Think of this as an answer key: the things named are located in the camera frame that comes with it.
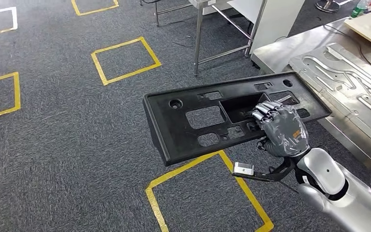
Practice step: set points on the white cabinet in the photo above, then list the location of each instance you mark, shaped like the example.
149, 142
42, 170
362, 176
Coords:
278, 22

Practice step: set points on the stamped sheet metal panel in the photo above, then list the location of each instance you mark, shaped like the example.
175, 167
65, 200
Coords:
332, 83

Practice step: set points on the round metal chair base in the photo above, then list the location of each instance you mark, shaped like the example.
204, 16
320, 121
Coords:
328, 6

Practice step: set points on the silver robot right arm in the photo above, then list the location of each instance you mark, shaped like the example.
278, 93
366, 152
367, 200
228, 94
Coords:
348, 205

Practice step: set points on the pale wrist camera on bracket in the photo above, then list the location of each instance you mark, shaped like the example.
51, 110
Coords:
243, 168

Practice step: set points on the steel frame table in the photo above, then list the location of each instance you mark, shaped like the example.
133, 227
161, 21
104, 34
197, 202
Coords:
198, 38

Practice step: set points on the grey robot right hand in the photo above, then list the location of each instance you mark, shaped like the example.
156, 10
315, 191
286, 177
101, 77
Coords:
284, 131

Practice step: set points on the stainless steel workbench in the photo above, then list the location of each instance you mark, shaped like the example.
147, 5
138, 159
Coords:
275, 51

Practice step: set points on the green plastic bottle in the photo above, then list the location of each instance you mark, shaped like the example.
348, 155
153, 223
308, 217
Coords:
358, 9

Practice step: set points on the black plastic plate frame part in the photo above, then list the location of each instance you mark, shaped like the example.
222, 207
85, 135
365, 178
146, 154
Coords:
172, 134

